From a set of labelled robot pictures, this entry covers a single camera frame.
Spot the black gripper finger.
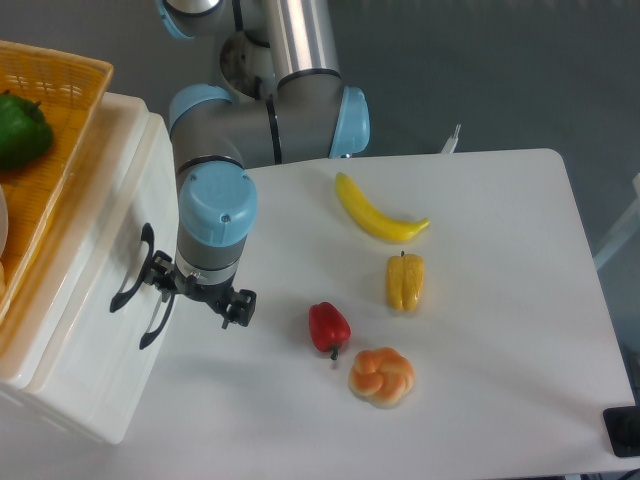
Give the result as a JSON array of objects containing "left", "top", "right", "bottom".
[
  {"left": 214, "top": 287, "right": 257, "bottom": 329},
  {"left": 144, "top": 250, "right": 176, "bottom": 302}
]

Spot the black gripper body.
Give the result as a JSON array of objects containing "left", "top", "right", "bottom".
[{"left": 172, "top": 266, "right": 235, "bottom": 313}]

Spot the white drawer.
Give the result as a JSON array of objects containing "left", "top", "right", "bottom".
[
  {"left": 105, "top": 293, "right": 175, "bottom": 444},
  {"left": 27, "top": 114, "right": 177, "bottom": 416}
]

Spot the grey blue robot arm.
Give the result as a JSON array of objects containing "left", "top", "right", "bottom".
[{"left": 146, "top": 1, "right": 370, "bottom": 326}]

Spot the white drawer cabinet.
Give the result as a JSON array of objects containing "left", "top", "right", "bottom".
[{"left": 1, "top": 93, "right": 178, "bottom": 444}]

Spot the red bell pepper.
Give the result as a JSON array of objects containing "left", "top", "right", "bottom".
[{"left": 308, "top": 302, "right": 351, "bottom": 361}]

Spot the yellow banana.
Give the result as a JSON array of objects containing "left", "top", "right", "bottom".
[{"left": 334, "top": 172, "right": 430, "bottom": 243}]

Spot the knotted bread roll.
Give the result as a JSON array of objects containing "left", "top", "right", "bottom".
[{"left": 348, "top": 347, "right": 415, "bottom": 408}]

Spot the white object in basket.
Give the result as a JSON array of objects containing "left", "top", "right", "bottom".
[{"left": 0, "top": 187, "right": 9, "bottom": 255}]

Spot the yellow bell pepper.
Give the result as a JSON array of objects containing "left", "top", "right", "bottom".
[{"left": 385, "top": 251, "right": 425, "bottom": 311}]

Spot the green bell pepper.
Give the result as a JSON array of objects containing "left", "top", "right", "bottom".
[{"left": 1, "top": 90, "right": 54, "bottom": 171}]

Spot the yellow woven basket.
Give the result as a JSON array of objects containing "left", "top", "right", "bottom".
[{"left": 1, "top": 40, "right": 113, "bottom": 315}]

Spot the black device at edge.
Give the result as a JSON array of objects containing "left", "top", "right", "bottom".
[{"left": 603, "top": 406, "right": 639, "bottom": 458}]

